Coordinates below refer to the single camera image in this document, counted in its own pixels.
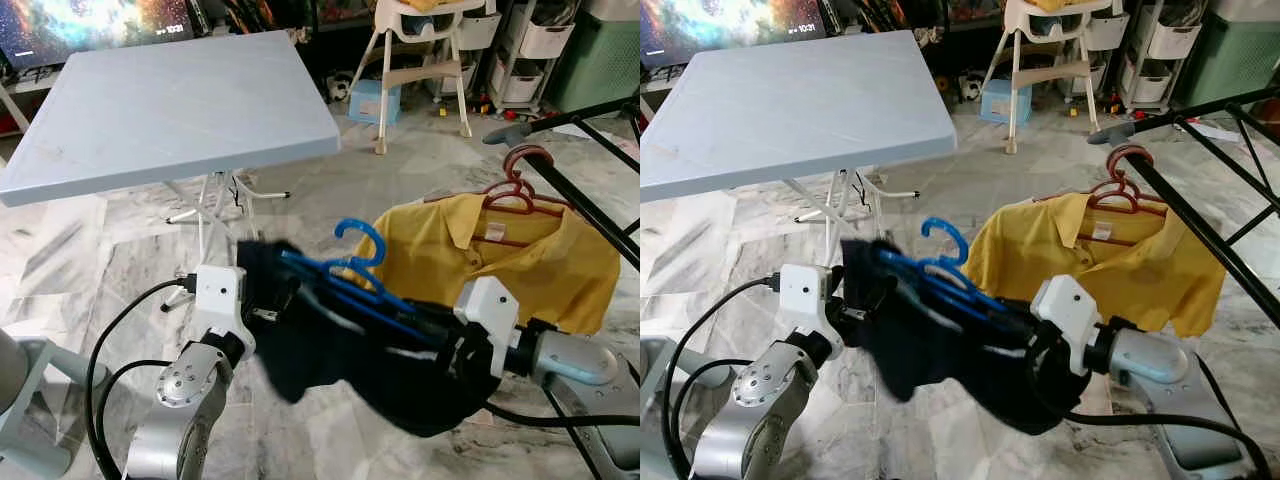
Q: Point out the black garment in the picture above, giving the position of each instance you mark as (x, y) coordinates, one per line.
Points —
(950, 370)
(340, 370)

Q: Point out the blue plastic hanger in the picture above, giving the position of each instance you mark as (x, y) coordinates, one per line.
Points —
(382, 248)
(966, 245)

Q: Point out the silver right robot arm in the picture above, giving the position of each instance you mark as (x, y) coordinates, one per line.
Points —
(1150, 355)
(575, 355)

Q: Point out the reddish plastic hanger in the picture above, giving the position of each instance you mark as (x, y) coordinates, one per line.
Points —
(516, 192)
(1120, 192)

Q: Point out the yellow polo shirt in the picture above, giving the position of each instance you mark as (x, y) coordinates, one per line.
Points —
(540, 270)
(1150, 270)

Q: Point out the light blue folding table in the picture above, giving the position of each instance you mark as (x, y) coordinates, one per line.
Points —
(800, 110)
(170, 110)

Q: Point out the black clothes drying rack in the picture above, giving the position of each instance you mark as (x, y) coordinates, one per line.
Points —
(505, 133)
(1110, 131)

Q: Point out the light blue storage box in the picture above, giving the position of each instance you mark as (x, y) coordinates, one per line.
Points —
(372, 100)
(1005, 100)

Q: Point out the white baby high chair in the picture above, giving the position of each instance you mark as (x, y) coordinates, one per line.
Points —
(420, 75)
(1050, 75)

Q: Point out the flat screen television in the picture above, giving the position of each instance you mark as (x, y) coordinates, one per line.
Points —
(730, 25)
(90, 25)

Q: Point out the white drawer cart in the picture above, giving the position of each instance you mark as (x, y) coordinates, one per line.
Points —
(545, 40)
(1175, 40)

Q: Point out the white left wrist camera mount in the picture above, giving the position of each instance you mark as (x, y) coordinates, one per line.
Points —
(220, 300)
(800, 300)

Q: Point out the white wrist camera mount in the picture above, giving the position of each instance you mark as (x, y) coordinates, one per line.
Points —
(490, 305)
(220, 300)
(1065, 305)
(800, 300)

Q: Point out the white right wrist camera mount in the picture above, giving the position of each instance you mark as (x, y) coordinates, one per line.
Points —
(1065, 305)
(490, 305)

